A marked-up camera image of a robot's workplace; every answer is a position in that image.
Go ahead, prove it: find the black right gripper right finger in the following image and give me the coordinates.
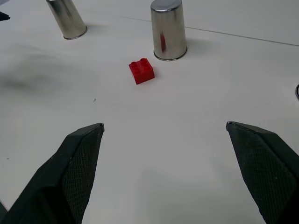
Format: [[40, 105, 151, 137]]
[[226, 121, 299, 224]]

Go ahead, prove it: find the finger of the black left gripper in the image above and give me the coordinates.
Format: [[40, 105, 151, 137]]
[[0, 123, 105, 224]]

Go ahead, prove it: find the steel cup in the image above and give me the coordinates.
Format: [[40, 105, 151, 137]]
[[150, 0, 188, 62], [45, 0, 88, 40]]

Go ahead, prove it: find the red toy building brick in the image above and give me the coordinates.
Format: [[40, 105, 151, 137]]
[[128, 58, 155, 85]]

